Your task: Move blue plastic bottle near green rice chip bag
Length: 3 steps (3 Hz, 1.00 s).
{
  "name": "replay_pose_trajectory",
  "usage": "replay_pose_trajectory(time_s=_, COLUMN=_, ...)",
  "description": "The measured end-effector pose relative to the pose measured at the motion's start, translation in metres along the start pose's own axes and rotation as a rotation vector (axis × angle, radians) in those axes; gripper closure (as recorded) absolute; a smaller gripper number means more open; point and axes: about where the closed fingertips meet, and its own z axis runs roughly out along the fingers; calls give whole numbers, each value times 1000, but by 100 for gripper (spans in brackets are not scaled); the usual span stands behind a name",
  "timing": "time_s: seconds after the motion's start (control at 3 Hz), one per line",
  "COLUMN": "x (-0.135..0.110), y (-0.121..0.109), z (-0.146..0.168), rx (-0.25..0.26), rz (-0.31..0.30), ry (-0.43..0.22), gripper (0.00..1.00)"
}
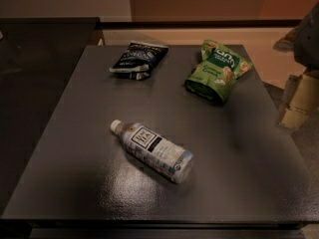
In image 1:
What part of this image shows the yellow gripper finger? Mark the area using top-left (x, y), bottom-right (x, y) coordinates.
top-left (278, 69), bottom-right (319, 129)

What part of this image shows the blue plastic tea bottle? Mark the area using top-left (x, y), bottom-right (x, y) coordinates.
top-left (110, 119), bottom-right (193, 184)

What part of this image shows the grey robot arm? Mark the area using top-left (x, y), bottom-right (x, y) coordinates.
top-left (274, 3), bottom-right (319, 129)

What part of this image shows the green rice chip bag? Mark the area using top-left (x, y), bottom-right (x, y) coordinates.
top-left (184, 40), bottom-right (253, 104)

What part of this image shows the dark blue snack bag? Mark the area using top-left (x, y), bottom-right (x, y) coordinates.
top-left (110, 41), bottom-right (168, 81)

